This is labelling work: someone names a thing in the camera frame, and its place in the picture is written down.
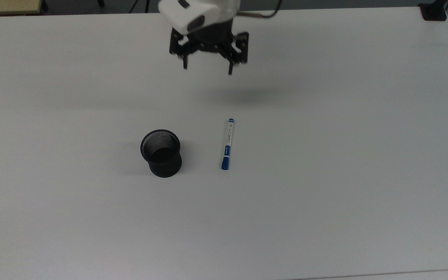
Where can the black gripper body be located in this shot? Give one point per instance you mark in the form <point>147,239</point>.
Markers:
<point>210,39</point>

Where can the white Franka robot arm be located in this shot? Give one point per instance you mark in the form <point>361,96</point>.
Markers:
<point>193,11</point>

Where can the black clamp base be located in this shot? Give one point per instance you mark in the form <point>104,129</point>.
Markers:
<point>434,13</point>

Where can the black stand legs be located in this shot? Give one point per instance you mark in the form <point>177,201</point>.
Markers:
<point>145,6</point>

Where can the black mesh pen cup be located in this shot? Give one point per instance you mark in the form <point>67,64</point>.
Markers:
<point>165,167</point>

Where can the blue and white marker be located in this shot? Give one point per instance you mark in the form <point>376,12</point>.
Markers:
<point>228,144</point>

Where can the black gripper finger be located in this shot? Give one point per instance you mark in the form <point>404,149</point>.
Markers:
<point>178,48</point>
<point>237,48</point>

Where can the wooden desk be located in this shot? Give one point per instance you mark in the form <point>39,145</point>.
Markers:
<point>6,6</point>

